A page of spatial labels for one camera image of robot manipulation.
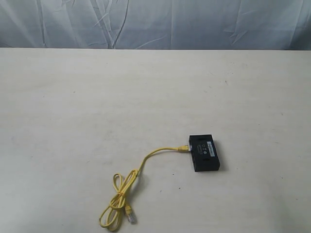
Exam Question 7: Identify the black network switch box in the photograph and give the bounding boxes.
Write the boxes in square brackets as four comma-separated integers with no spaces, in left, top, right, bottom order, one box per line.
[189,134,220,172]

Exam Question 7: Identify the grey backdrop cloth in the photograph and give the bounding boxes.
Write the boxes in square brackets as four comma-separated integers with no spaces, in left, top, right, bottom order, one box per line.
[0,0,311,50]

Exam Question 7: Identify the yellow ethernet cable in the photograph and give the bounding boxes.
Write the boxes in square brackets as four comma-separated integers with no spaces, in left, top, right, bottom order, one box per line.
[98,144,190,231]

